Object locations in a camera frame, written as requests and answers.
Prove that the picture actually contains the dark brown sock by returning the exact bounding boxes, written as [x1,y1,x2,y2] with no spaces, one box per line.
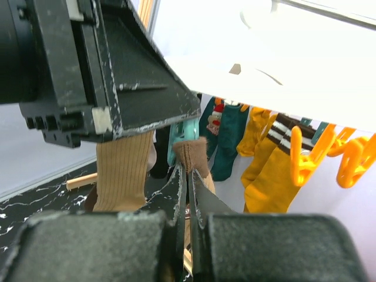
[173,137,216,195]

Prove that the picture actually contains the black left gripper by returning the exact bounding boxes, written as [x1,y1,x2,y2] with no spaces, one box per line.
[1,1,117,147]

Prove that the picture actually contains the orange clip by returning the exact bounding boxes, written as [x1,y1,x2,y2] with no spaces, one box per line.
[290,123,336,187]

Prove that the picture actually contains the teal clip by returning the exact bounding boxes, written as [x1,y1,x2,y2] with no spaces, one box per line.
[167,118,199,166]

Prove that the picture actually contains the yellow socks with striped cuffs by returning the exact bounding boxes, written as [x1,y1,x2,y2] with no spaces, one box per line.
[241,113,315,213]

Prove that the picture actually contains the white round clip hanger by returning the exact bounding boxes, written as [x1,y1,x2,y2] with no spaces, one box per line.
[153,1,375,132]

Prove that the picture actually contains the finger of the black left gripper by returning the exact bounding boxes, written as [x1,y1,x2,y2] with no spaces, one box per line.
[95,1,200,139]

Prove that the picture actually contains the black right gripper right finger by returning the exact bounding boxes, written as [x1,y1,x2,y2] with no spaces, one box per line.
[187,171,368,281]

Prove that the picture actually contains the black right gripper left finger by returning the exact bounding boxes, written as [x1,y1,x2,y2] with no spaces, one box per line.
[1,165,187,281]

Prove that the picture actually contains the wooden clothes rack frame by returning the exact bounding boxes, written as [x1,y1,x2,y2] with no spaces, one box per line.
[66,0,192,276]

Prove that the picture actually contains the tan brown sock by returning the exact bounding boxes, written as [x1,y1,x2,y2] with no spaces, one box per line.
[93,131,153,212]

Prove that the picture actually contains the dark green socks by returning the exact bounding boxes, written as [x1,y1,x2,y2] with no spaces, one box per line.
[199,97,249,182]

